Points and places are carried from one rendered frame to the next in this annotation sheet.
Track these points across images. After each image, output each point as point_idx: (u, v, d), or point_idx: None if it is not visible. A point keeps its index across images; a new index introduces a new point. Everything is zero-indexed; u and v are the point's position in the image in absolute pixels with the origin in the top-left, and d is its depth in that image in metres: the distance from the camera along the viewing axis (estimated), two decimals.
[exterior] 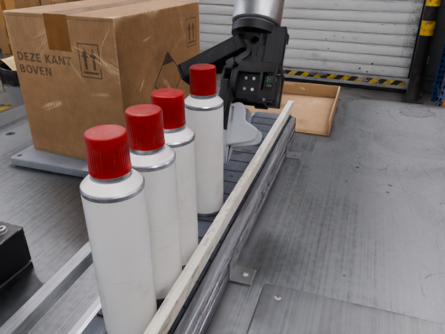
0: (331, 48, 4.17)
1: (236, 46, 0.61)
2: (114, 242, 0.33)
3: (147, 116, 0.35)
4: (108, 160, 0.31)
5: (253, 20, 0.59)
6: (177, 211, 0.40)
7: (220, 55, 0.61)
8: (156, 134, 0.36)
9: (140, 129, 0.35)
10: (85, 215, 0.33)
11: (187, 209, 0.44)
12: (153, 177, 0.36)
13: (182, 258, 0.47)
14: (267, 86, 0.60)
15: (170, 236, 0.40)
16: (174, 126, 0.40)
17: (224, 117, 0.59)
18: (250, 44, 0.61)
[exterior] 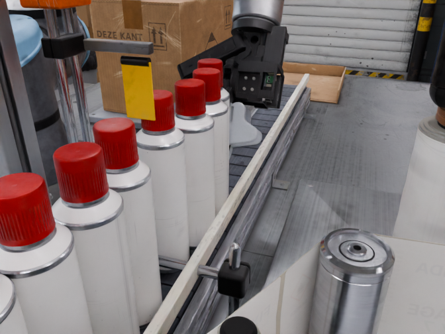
0: (333, 44, 4.38)
1: (236, 46, 0.61)
2: (158, 183, 0.41)
3: (189, 87, 0.42)
4: (157, 115, 0.39)
5: (253, 20, 0.59)
6: (212, 173, 0.47)
7: (220, 55, 0.61)
8: (196, 103, 0.43)
9: (183, 97, 0.43)
10: None
11: (224, 169, 0.52)
12: (189, 139, 0.44)
13: None
14: (267, 86, 0.60)
15: (202, 193, 0.47)
16: (216, 98, 0.48)
17: None
18: (250, 44, 0.61)
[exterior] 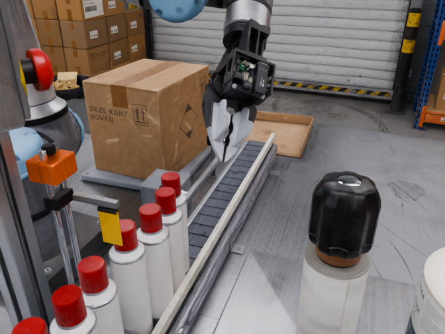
0: (322, 62, 4.55)
1: (224, 57, 0.66)
2: (126, 284, 0.58)
3: (148, 215, 0.59)
4: (124, 242, 0.56)
5: (226, 29, 0.65)
6: (168, 268, 0.64)
7: None
8: (154, 224, 0.60)
9: (144, 221, 0.60)
10: (110, 268, 0.59)
11: (181, 258, 0.69)
12: (149, 249, 0.61)
13: None
14: (241, 74, 0.60)
15: (161, 283, 0.64)
16: (172, 211, 0.65)
17: (209, 116, 0.62)
18: None
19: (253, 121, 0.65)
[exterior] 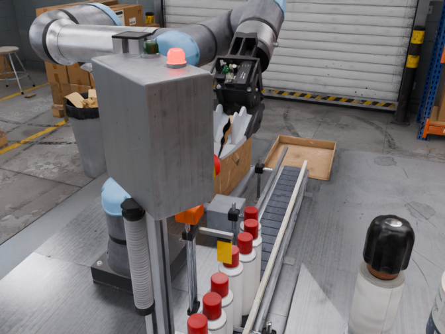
0: (330, 74, 4.79)
1: None
2: (230, 291, 0.83)
3: (245, 241, 0.83)
4: (232, 261, 0.80)
5: None
6: (254, 278, 0.89)
7: None
8: (248, 248, 0.84)
9: (242, 245, 0.84)
10: None
11: (259, 270, 0.94)
12: (244, 265, 0.85)
13: (255, 293, 0.96)
14: (226, 76, 0.64)
15: (249, 289, 0.88)
16: (256, 236, 0.89)
17: None
18: None
19: (258, 120, 0.64)
